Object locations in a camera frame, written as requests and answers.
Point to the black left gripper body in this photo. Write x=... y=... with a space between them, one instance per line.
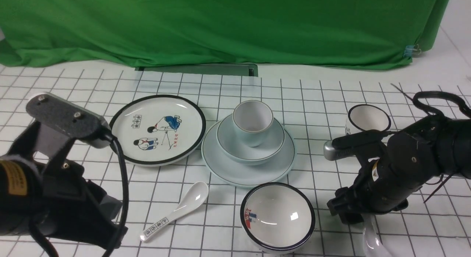
x=47 y=195

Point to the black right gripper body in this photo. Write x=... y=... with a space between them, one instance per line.
x=389 y=173

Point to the plain white ceramic spoon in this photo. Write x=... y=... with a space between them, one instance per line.
x=372 y=246

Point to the pale blue cup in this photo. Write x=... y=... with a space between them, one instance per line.
x=251 y=122

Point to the pale blue shallow bowl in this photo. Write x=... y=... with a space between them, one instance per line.
x=254 y=150

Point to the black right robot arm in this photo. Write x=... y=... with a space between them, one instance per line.
x=452 y=148

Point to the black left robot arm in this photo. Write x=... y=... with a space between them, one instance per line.
x=44 y=195

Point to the white cup with black rim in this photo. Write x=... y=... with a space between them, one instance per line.
x=364 y=117

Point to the white plate with cartoon print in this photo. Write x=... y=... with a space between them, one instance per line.
x=158 y=130

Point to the white bowl with black rim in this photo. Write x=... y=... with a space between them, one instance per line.
x=277 y=218

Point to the pale blue plain plate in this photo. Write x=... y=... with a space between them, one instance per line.
x=240 y=174

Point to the blue binder clip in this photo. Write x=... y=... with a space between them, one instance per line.
x=412 y=51

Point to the green backdrop cloth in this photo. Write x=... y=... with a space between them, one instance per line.
x=353 y=34

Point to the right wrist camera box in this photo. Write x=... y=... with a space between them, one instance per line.
x=345 y=146

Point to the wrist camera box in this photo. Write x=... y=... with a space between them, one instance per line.
x=345 y=146
x=70 y=119

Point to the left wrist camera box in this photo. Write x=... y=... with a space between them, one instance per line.
x=70 y=119

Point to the white spoon with printed handle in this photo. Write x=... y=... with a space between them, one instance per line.
x=194 y=198

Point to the grey metal floor bracket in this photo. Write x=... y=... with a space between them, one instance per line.
x=234 y=69

